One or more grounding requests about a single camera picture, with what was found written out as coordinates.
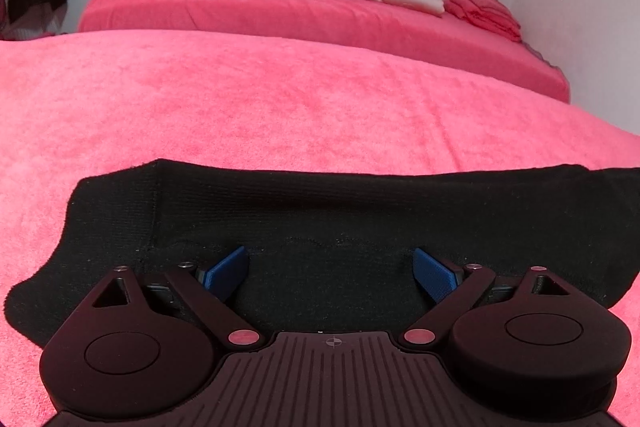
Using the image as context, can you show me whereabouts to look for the far bed red blanket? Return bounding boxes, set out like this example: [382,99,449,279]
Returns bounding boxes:
[78,0,570,102]

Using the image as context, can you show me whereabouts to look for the black knit pants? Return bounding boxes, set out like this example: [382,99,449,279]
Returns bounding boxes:
[4,159,639,346]

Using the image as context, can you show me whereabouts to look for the folded red blanket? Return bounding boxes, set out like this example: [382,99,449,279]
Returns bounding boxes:
[444,0,522,42]

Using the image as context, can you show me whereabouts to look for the near bed pink blanket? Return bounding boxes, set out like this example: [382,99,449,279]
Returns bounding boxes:
[0,28,640,427]

